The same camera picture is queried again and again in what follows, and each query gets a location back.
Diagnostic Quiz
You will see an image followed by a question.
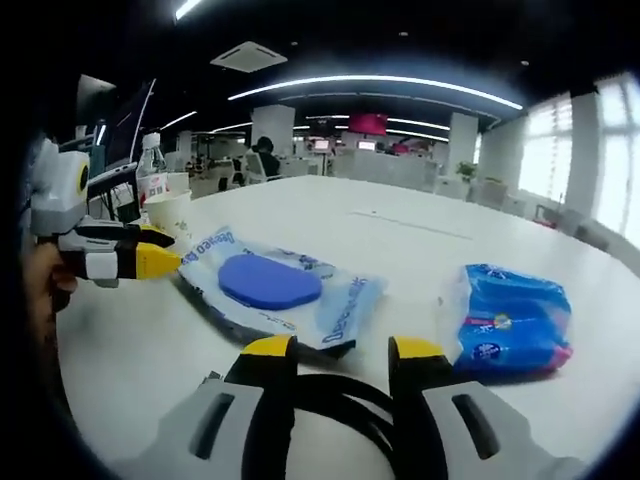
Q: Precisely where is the clear water bottle red label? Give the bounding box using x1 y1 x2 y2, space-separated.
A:
135 132 171 211

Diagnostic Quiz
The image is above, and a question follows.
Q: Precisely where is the white tabletop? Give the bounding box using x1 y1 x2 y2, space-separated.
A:
54 174 640 480

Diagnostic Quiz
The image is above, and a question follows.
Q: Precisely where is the black cable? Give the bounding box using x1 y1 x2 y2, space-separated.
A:
287 369 401 480

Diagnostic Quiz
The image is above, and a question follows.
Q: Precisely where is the white paper cup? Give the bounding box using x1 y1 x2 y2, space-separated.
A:
143 189 194 246

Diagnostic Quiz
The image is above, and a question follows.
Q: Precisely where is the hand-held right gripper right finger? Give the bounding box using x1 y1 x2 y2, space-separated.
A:
388 335 556 480

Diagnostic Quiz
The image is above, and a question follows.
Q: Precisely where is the person's left hand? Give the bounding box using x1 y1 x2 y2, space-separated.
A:
22 242 79 314

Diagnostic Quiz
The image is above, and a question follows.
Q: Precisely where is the ceiling air conditioner unit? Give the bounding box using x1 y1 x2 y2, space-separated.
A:
209 40 290 74

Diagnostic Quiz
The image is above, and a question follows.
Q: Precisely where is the white side desk black frame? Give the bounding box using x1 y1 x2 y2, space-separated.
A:
87 162 140 221

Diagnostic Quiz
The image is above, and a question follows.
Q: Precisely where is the white office chair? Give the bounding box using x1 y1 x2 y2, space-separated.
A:
243 152 267 187

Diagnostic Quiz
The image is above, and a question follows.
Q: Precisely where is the red wall screen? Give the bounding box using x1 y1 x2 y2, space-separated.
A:
348 113 389 136

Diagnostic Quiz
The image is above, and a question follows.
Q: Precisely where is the dark computer monitor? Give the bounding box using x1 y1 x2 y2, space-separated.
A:
107 82 154 171

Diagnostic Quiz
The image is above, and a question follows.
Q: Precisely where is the small window with blinds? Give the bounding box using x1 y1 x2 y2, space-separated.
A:
519 94 574 201

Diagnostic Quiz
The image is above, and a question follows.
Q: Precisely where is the wet wipes pack blue lid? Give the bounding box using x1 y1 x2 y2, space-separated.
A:
177 227 389 351

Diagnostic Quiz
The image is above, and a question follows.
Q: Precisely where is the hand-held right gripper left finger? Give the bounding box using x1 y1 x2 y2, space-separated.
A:
119 334 299 480

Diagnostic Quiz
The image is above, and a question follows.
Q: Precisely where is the blue tissue packet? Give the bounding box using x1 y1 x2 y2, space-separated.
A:
439 263 574 376

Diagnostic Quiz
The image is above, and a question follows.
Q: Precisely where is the large window with blinds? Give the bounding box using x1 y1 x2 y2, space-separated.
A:
597 74 640 236

